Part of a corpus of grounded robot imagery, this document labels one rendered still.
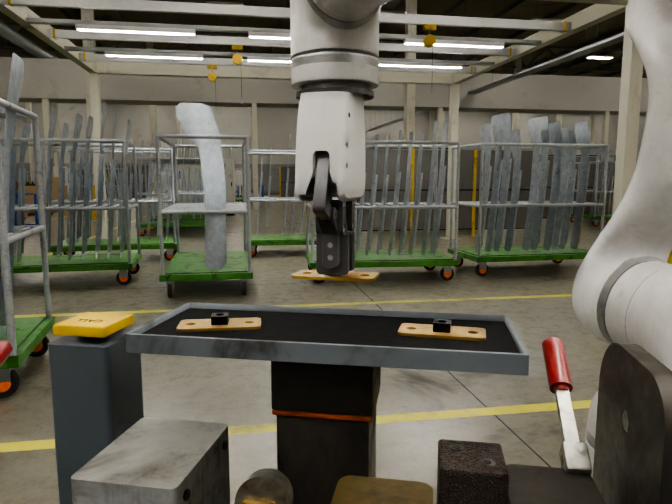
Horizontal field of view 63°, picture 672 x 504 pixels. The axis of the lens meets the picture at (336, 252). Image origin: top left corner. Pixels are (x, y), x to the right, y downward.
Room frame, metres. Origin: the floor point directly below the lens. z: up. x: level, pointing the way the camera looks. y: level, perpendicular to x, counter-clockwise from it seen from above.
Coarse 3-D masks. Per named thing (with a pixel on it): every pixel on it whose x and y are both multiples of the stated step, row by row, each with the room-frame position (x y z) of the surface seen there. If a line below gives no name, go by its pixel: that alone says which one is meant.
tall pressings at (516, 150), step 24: (504, 120) 8.00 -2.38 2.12; (504, 168) 7.83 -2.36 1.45; (504, 192) 7.75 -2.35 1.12; (552, 192) 7.91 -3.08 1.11; (504, 216) 7.71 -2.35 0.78; (528, 216) 7.89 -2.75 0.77; (552, 216) 7.83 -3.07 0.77; (576, 216) 8.02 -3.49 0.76; (528, 240) 7.81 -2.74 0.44; (552, 240) 7.80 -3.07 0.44; (576, 240) 7.94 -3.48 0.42
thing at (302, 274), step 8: (296, 272) 0.56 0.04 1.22; (304, 272) 0.56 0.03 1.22; (312, 272) 0.56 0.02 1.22; (352, 272) 0.56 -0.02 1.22; (360, 272) 0.56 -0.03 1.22; (368, 272) 0.56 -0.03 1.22; (376, 272) 0.56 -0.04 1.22; (336, 280) 0.53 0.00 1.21; (344, 280) 0.53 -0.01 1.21; (352, 280) 0.52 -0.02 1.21; (360, 280) 0.52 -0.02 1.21; (368, 280) 0.52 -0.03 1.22
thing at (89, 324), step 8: (88, 312) 0.62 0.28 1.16; (96, 312) 0.62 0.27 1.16; (72, 320) 0.58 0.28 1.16; (80, 320) 0.58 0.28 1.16; (88, 320) 0.58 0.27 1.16; (96, 320) 0.58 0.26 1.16; (104, 320) 0.58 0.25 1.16; (112, 320) 0.58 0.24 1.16; (120, 320) 0.59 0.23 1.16; (128, 320) 0.60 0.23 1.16; (56, 328) 0.56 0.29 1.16; (64, 328) 0.56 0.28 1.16; (72, 328) 0.56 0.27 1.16; (80, 328) 0.56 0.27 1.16; (88, 328) 0.56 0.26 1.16; (96, 328) 0.56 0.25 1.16; (104, 328) 0.56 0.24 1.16; (112, 328) 0.57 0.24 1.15; (120, 328) 0.58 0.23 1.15; (88, 336) 0.56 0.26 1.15; (96, 336) 0.56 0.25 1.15; (104, 336) 0.56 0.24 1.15
